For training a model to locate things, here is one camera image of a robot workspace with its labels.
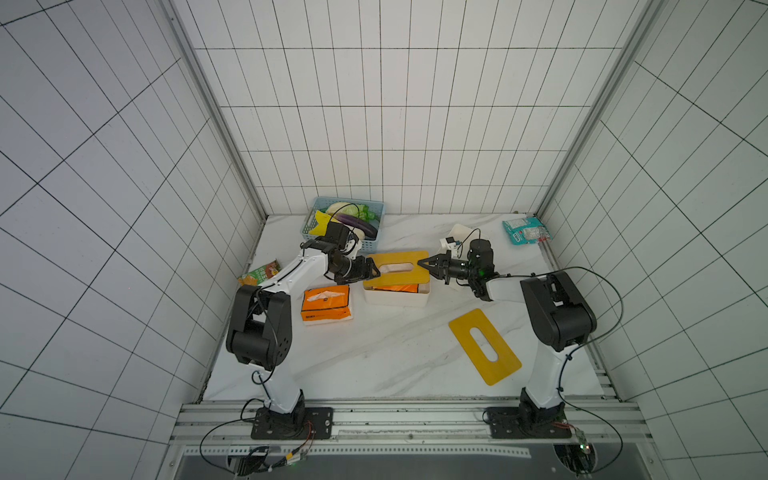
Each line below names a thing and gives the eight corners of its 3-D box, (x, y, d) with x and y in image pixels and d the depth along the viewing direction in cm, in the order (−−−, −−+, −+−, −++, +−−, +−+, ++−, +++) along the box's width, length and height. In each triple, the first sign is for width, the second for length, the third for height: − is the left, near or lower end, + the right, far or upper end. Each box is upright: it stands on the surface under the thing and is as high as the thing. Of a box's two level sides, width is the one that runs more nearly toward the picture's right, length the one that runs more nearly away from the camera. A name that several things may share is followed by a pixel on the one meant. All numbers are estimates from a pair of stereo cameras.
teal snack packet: (509, 244, 112) (512, 239, 110) (502, 222, 119) (504, 217, 117) (549, 244, 112) (552, 239, 110) (539, 222, 119) (542, 217, 117)
